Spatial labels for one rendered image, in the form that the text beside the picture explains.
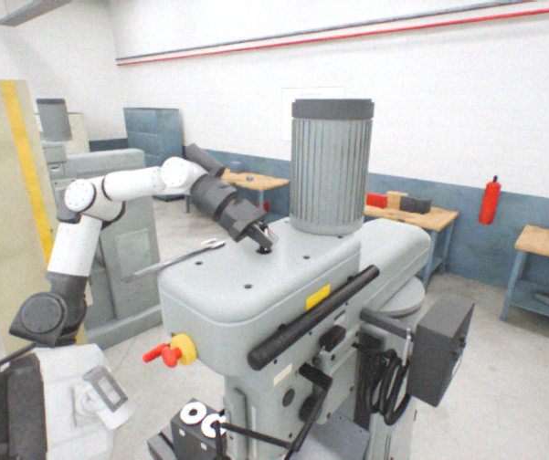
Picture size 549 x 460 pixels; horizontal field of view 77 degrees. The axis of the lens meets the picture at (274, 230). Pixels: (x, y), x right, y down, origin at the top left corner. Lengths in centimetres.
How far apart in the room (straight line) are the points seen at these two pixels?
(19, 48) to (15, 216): 777
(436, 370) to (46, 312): 88
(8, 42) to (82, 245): 902
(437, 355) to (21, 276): 213
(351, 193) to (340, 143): 13
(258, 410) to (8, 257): 179
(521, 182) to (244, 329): 441
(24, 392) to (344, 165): 82
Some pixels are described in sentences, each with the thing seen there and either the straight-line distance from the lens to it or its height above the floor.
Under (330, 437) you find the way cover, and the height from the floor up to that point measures 102.
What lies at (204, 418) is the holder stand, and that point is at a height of 114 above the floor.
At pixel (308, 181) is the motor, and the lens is 85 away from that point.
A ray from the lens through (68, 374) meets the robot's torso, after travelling 93.
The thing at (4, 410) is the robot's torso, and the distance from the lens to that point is 88.
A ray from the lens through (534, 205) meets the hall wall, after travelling 485.
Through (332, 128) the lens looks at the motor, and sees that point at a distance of 82.
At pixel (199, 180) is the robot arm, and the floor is 204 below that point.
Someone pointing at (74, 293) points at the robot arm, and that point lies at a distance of 96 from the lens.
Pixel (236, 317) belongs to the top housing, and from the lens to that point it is 60.
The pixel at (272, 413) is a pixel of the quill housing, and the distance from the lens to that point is 92.
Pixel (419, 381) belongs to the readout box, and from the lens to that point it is 98.
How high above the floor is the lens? 221
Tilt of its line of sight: 21 degrees down
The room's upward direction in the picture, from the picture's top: straight up
